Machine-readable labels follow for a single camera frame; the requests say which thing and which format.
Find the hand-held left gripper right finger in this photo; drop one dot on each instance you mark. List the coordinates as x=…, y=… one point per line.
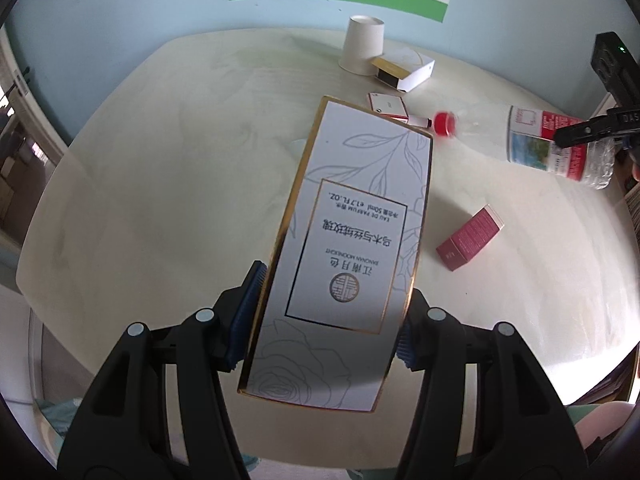
x=406, y=345

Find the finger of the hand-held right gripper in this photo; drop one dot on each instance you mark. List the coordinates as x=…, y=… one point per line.
x=585, y=130

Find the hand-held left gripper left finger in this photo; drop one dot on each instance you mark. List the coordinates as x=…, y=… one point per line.
x=245, y=315

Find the clear plastic bottle red label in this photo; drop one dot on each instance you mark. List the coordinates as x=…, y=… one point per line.
x=530, y=142

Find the white perfume box gold trim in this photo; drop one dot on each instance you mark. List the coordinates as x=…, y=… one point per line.
x=340, y=260

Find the white box with gold flap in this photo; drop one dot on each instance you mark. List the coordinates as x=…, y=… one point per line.
x=405, y=72

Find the white paper cup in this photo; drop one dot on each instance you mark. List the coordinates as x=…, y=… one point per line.
x=362, y=45

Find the dark red box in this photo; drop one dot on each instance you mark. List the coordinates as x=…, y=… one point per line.
x=467, y=237

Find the small white red box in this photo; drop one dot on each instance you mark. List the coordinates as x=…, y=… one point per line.
x=389, y=106

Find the person's leg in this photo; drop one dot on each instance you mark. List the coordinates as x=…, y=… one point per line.
x=595, y=425

